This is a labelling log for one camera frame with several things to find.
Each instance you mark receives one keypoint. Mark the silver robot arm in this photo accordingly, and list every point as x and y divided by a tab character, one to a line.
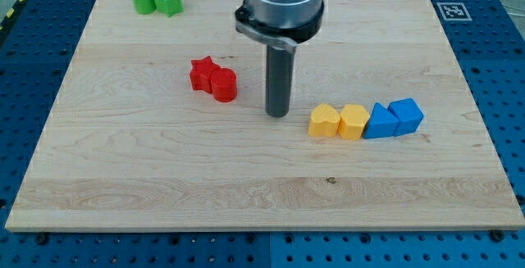
279	24

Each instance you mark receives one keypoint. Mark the red cylinder block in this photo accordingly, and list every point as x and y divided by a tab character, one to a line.
224	84

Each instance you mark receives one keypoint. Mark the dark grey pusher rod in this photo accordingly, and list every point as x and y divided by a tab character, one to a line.
279	75

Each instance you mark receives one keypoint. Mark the yellow heart block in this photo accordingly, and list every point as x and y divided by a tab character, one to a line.
324	121

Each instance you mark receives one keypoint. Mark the red star block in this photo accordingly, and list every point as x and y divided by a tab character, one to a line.
200	74

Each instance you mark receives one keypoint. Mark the yellow hexagon block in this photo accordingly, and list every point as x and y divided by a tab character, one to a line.
353	120

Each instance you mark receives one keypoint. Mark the light wooden board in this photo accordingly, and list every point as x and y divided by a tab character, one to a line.
129	146

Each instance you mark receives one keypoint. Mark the blue triangle block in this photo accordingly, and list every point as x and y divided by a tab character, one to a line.
382	123

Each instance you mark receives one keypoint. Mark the blue cube block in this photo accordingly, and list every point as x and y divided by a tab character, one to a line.
409	115

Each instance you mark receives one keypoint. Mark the green star block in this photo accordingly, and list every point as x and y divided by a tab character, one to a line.
169	7

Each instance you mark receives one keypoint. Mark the white fiducial marker tag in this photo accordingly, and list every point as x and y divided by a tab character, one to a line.
453	11

